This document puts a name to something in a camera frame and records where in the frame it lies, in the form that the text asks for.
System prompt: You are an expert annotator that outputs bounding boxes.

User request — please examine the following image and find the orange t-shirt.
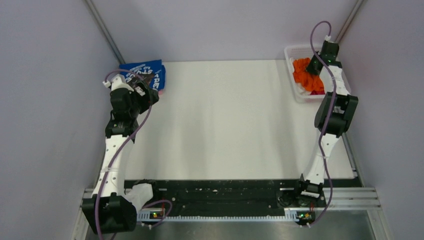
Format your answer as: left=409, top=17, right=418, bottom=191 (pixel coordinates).
left=293, top=58, right=324, bottom=92

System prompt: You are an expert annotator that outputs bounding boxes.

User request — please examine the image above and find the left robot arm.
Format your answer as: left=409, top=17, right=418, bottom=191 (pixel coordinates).
left=81, top=73, right=161, bottom=239

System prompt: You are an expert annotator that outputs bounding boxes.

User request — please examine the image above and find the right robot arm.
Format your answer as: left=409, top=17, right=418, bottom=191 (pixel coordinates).
left=293, top=40, right=359, bottom=206

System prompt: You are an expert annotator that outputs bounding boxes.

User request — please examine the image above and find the folded blue printed t-shirt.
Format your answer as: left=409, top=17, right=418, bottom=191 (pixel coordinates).
left=119, top=59, right=166, bottom=92

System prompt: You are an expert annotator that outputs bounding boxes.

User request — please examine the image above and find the white plastic basket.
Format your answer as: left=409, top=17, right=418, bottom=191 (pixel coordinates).
left=284, top=45, right=357, bottom=103

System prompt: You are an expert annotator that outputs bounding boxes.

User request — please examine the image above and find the magenta t-shirt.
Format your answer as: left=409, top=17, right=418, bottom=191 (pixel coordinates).
left=310, top=91, right=326, bottom=96

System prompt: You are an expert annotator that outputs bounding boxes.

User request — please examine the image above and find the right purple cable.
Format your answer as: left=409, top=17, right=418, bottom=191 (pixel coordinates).
left=299, top=20, right=338, bottom=228

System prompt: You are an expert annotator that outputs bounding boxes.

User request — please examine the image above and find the purple cable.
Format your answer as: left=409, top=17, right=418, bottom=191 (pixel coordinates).
left=94, top=69, right=174, bottom=240
left=299, top=20, right=338, bottom=228

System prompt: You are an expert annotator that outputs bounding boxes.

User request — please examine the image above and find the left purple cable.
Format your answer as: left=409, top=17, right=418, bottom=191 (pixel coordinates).
left=94, top=69, right=174, bottom=240

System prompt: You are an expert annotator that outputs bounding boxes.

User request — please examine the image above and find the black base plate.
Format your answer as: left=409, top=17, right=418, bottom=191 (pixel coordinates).
left=124, top=178, right=362, bottom=220

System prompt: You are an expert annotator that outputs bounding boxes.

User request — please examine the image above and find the aluminium frame rail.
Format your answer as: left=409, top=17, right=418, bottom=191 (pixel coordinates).
left=71, top=187, right=393, bottom=240

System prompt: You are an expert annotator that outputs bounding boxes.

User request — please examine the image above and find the white slotted cable duct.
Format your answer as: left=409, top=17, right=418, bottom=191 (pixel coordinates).
left=136, top=208, right=314, bottom=224

